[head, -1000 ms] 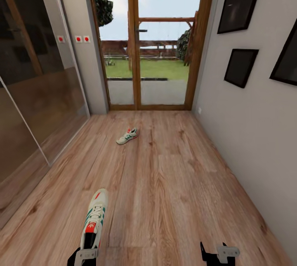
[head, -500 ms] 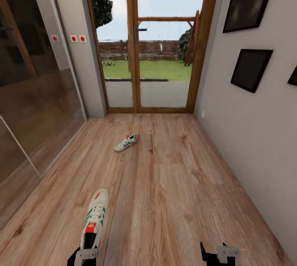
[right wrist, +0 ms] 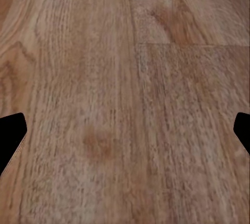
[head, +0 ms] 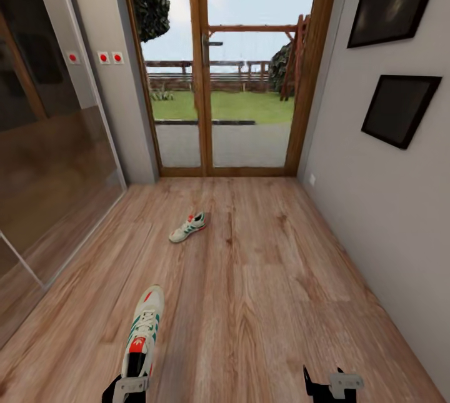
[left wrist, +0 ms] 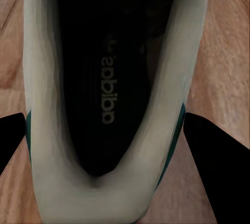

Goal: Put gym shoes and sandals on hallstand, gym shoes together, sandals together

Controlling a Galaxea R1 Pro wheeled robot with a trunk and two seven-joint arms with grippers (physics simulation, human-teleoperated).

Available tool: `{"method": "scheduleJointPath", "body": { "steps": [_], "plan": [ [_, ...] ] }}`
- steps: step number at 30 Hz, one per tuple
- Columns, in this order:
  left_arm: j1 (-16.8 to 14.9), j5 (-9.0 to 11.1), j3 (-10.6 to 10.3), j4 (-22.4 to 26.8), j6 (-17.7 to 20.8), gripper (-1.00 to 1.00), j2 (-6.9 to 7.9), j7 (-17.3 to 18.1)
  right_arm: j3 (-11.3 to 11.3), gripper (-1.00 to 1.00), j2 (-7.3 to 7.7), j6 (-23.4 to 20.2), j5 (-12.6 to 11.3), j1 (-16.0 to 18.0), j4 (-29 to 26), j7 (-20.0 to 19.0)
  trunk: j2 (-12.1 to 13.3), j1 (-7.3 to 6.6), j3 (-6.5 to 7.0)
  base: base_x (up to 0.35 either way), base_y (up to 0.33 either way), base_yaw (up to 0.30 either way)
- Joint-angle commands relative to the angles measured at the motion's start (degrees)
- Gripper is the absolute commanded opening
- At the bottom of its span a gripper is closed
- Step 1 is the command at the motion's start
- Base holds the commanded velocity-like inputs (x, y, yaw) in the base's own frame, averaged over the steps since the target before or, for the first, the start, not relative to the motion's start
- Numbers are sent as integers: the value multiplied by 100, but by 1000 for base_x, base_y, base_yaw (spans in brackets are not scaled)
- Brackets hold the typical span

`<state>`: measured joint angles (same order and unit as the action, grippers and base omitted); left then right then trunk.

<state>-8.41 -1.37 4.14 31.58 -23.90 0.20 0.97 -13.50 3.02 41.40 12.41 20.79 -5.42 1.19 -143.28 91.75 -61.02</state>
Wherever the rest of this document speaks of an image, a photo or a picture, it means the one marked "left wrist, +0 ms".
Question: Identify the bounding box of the gym shoe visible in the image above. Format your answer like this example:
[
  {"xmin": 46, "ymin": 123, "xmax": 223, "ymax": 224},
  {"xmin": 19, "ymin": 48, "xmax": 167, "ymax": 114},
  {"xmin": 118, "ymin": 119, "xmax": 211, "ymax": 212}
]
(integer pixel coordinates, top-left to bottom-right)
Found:
[{"xmin": 23, "ymin": 0, "xmax": 208, "ymax": 224}]

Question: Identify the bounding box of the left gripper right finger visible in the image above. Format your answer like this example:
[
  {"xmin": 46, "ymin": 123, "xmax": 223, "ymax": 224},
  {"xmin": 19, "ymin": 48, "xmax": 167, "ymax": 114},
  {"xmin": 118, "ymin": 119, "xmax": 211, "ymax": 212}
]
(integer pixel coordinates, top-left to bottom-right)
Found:
[{"xmin": 183, "ymin": 113, "xmax": 250, "ymax": 224}]

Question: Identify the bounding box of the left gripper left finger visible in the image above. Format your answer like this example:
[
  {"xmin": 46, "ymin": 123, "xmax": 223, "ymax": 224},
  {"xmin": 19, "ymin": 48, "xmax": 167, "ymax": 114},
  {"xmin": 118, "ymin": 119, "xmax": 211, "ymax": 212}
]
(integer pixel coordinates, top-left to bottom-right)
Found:
[{"xmin": 0, "ymin": 113, "xmax": 26, "ymax": 175}]

